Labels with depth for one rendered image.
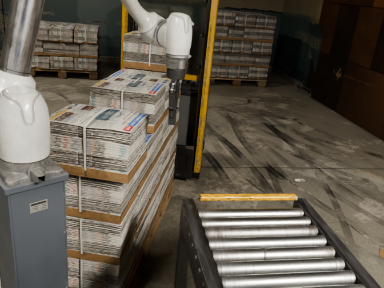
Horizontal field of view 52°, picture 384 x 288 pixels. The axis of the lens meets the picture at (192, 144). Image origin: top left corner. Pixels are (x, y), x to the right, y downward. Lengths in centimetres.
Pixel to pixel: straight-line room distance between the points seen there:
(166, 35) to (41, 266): 96
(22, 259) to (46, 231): 11
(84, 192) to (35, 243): 42
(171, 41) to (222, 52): 568
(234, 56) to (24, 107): 623
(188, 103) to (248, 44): 403
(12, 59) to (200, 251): 89
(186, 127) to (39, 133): 234
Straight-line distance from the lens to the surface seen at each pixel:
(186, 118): 348
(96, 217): 183
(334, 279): 139
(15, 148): 130
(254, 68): 746
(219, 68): 725
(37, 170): 132
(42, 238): 145
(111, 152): 161
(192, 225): 147
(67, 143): 167
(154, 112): 218
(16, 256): 145
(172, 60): 155
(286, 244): 149
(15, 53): 145
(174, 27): 153
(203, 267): 129
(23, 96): 128
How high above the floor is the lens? 161
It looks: 22 degrees down
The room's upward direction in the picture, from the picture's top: 6 degrees clockwise
